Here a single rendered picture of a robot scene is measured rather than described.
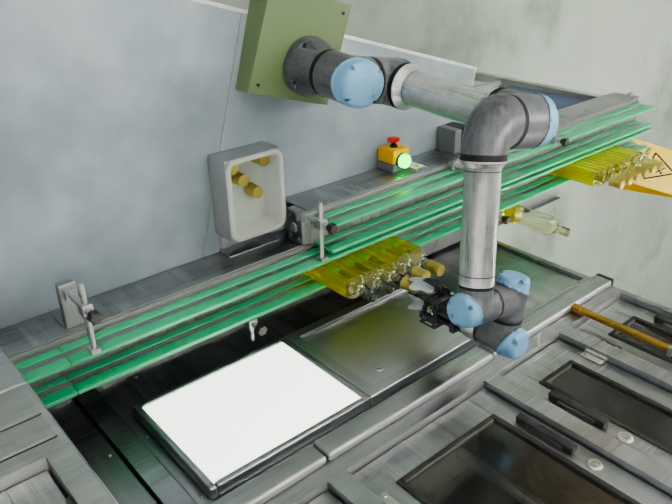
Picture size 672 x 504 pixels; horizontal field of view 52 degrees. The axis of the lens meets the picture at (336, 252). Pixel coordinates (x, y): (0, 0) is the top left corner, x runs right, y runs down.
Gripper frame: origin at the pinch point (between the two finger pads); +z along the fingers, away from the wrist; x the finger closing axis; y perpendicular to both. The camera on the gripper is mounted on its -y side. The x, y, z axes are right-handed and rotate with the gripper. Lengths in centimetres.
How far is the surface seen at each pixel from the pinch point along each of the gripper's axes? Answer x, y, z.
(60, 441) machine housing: -24, 98, -24
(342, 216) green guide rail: -13.9, 4.1, 23.5
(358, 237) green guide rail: -6.4, -0.5, 22.2
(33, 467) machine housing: -23, 103, -26
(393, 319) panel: 12.5, 1.2, 6.2
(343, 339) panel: 12.2, 18.0, 8.0
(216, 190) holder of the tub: -25, 33, 39
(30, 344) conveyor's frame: -7, 87, 31
